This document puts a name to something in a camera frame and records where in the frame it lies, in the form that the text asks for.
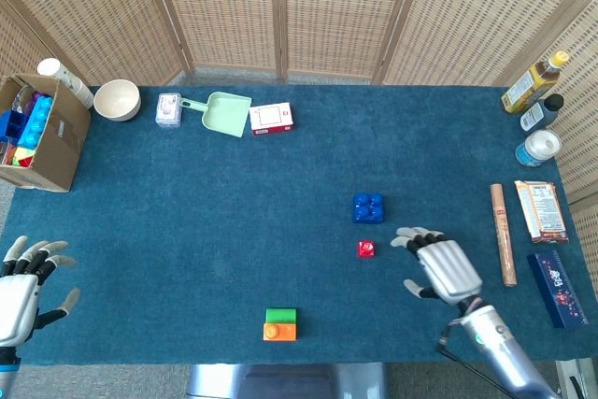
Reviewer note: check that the blue felt table cover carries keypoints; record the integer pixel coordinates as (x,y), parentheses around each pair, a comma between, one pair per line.
(187,231)

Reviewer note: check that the dark blue gift box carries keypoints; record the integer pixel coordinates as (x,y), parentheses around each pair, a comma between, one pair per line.
(557,289)

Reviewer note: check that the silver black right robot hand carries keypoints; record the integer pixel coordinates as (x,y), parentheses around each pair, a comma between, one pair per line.
(448,268)

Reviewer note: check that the small red toy block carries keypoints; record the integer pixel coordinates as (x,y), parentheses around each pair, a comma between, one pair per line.
(366,249)

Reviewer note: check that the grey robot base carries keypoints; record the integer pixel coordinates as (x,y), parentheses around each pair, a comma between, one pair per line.
(285,380)

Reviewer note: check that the yellow green toy piece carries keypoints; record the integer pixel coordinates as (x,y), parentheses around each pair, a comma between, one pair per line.
(23,156)

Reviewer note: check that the purple toy piece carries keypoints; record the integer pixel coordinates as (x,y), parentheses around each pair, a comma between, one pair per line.
(32,100)

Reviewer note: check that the blue four-stud toy block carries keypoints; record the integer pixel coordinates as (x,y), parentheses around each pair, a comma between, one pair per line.
(369,208)

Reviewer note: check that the red and white carton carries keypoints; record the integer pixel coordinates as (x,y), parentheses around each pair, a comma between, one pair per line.
(272,118)

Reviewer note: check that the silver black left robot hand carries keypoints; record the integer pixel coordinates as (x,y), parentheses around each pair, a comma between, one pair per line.
(18,291)

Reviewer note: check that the white-capped blue label bottle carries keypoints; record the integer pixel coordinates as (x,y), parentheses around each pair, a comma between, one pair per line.
(537,147)

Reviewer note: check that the dark bottle with black cap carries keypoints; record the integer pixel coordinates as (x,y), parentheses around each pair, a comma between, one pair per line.
(542,112)

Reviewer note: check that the brown wooden roll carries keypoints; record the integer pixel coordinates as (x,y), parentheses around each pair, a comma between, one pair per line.
(503,235)

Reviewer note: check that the clear plastic box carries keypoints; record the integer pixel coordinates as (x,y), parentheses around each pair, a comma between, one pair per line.
(168,110)

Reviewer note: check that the orange sloped toy block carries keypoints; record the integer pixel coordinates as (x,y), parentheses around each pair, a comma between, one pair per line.
(279,332)

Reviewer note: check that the brown cardboard box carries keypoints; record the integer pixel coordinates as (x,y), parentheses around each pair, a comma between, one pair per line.
(61,151)

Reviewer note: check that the stack of white paper cups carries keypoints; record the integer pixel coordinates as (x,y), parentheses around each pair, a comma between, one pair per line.
(70,83)

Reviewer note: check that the cream bowl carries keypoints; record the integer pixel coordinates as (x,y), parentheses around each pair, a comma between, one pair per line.
(117,100)

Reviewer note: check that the wicker folding screen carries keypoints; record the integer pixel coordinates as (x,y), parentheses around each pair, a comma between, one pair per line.
(327,11)

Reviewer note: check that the orange snack packet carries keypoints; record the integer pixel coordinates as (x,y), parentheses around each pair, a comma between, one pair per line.
(542,212)

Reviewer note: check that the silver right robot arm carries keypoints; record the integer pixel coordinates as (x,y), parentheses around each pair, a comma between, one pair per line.
(500,347)

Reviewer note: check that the green toy block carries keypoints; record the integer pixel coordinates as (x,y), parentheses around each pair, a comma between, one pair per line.
(280,315)

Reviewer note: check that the white metal stand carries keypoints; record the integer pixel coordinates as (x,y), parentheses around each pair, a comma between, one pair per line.
(572,378)

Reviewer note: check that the blue hollow toy block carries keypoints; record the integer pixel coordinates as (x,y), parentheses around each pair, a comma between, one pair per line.
(11,125)

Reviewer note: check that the cyan studded toy block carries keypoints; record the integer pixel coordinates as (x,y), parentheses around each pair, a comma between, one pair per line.
(35,121)

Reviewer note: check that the yellow tea bottle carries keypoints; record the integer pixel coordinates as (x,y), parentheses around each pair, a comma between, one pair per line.
(532,86)

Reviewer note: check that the light green dustpan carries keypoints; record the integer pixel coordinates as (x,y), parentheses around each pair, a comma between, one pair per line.
(226,115)

